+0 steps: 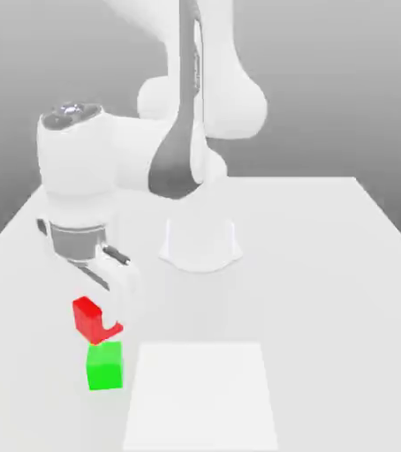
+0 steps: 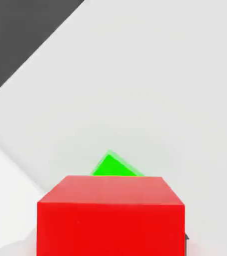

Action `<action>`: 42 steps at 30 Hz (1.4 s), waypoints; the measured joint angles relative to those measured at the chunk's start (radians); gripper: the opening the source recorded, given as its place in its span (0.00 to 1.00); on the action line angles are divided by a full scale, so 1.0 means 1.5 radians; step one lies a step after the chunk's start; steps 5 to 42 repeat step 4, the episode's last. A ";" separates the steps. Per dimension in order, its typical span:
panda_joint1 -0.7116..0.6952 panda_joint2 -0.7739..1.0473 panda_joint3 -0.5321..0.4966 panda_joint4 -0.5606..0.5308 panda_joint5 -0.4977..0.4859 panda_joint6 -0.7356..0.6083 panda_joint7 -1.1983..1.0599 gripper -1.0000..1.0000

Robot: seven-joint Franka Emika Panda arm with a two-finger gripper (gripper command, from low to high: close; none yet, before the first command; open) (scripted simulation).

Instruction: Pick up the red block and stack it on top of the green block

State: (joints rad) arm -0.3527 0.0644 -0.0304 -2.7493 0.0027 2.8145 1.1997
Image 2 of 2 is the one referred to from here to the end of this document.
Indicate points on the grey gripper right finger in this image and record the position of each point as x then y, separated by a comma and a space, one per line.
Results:
186, 246

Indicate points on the small red cube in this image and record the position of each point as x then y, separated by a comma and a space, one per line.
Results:
110, 226

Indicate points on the small green cube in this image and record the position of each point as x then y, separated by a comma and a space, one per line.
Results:
113, 168

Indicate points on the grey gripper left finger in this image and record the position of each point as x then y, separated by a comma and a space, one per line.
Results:
28, 247

